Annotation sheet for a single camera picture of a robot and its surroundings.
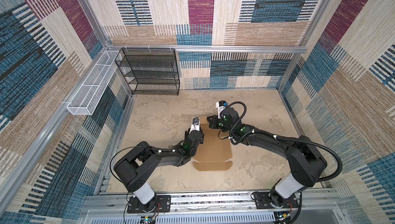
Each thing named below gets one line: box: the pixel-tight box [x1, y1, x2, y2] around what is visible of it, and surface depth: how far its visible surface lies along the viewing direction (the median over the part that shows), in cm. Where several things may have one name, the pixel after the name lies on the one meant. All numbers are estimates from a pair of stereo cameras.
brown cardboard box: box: [192, 116, 233, 172], surface depth 87 cm
